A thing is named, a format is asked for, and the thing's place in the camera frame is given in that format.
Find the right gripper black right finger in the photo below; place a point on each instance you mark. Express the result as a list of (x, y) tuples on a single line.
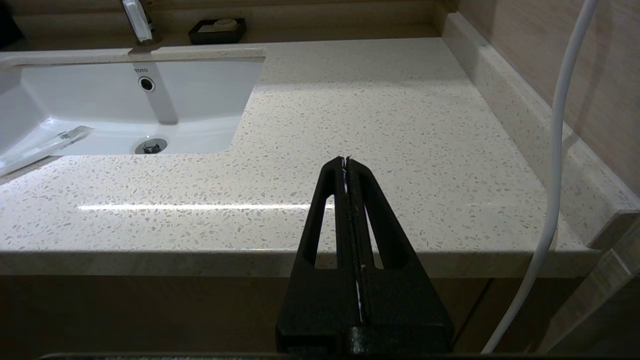
[(400, 305)]

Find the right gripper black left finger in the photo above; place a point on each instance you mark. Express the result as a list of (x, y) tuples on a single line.
[(320, 300)]

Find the black amenity box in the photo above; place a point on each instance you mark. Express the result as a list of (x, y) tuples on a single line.
[(9, 22)]

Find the vanity cabinet front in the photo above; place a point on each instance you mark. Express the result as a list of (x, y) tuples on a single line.
[(150, 320)]

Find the chrome sink drain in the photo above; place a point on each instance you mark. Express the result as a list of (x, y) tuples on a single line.
[(151, 146)]

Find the white sink basin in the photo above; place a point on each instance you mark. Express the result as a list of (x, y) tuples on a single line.
[(200, 100)]

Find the black soap dish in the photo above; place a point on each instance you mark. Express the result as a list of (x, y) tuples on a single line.
[(200, 36)]

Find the round soap bar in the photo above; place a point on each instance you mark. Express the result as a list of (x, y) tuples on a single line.
[(222, 24)]

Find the green-banded pack, grey-bristled toothbrush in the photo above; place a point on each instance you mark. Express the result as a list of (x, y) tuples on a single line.
[(40, 147)]

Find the chrome faucet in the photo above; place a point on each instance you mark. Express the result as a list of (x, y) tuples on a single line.
[(137, 20)]

